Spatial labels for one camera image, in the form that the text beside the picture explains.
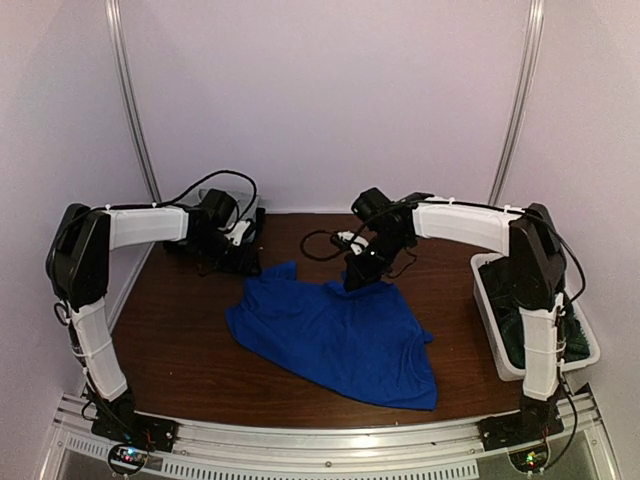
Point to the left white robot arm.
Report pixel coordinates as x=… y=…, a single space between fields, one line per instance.
x=78 y=266

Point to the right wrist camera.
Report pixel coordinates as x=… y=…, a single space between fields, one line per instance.
x=349 y=240

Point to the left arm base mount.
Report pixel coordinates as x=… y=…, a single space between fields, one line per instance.
x=146 y=432

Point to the blue garment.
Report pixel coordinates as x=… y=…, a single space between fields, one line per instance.
x=366 y=345

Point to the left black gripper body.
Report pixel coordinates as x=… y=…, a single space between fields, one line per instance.
x=227 y=262

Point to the grey polo shirt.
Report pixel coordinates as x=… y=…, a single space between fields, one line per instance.
x=243 y=206

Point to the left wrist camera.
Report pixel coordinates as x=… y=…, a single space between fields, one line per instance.
x=242 y=232

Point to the right aluminium frame post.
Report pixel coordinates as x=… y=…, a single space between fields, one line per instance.
x=529 y=60

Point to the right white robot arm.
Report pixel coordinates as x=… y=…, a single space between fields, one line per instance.
x=522 y=277

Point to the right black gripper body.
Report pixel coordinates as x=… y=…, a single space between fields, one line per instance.
x=372 y=268

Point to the white laundry basket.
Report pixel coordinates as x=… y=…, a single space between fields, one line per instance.
x=506 y=371

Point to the black garment in basket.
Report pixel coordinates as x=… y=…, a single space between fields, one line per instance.
x=494 y=277

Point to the front aluminium rail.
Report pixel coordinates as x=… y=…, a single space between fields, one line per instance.
x=440 y=450

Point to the left aluminium frame post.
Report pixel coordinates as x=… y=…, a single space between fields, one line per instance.
x=126 y=85

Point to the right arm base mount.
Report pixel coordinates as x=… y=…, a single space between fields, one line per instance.
x=530 y=424

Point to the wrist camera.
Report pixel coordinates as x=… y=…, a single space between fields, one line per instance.
x=349 y=240
x=242 y=232

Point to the aluminium frame post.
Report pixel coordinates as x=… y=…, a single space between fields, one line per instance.
x=529 y=60
x=126 y=85

